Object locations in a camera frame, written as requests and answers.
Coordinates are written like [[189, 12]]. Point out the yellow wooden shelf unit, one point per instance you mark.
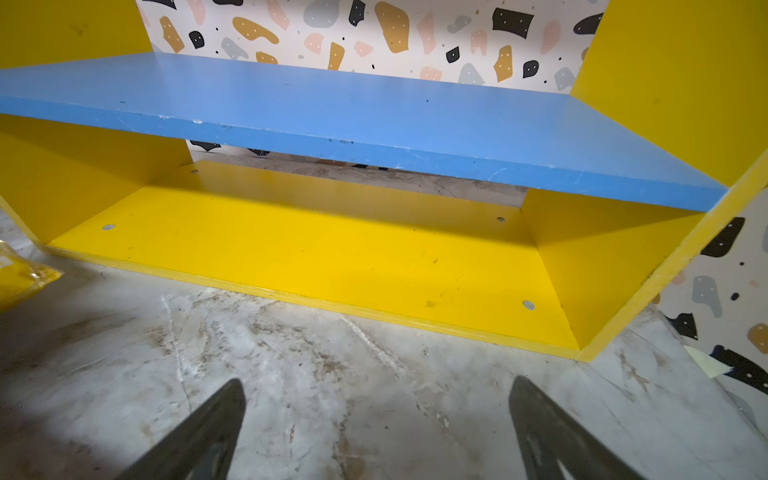
[[541, 221]]

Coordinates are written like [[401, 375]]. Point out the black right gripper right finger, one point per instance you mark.
[[553, 444]]

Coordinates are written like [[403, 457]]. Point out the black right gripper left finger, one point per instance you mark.
[[200, 447]]

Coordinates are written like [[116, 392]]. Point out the yellow spaghetti bag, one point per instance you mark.
[[21, 278]]

